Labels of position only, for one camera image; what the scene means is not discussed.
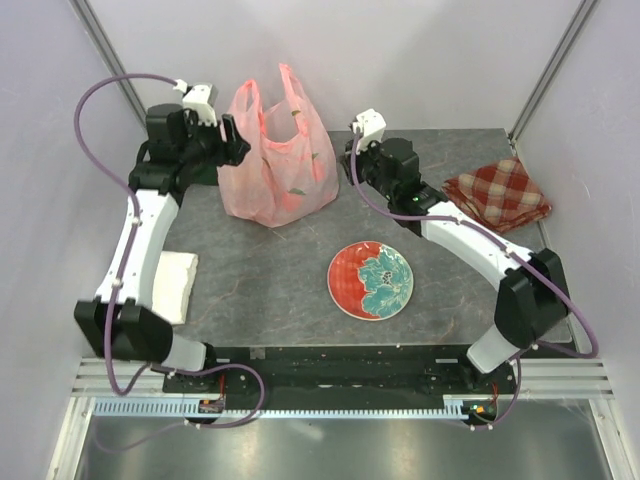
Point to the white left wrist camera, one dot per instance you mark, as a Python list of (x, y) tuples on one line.
[(200, 99)]

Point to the left aluminium corner post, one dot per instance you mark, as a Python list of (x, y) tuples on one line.
[(98, 35)]

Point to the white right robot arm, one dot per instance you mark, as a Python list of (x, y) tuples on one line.
[(531, 286)]

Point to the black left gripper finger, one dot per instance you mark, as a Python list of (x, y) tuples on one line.
[(230, 129), (233, 153)]

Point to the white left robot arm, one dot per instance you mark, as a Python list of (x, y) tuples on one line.
[(120, 322)]

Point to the red and teal floral plate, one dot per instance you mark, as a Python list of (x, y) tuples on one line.
[(370, 281)]

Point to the aluminium frame rail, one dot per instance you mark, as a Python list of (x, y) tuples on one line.
[(542, 378)]

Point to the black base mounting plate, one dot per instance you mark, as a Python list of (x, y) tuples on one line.
[(432, 369)]

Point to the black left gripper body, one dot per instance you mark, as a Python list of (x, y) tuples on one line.
[(204, 145)]

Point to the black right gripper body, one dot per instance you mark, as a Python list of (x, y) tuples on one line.
[(368, 165)]

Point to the right aluminium corner post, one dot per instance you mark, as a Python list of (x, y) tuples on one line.
[(568, 39)]

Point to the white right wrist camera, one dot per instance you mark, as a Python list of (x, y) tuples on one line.
[(369, 126)]

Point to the dark green baseball cap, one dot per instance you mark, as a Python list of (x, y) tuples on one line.
[(204, 175)]

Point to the pink plastic bag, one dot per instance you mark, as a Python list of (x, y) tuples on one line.
[(291, 168)]

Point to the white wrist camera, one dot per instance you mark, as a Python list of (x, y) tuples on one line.
[(200, 99), (369, 126)]

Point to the red plaid folded cloth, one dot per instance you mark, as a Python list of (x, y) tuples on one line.
[(501, 196)]

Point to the aluminium corner post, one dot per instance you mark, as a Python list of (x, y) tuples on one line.
[(568, 39), (98, 35)]

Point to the white folded towel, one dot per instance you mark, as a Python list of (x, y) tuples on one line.
[(172, 287)]

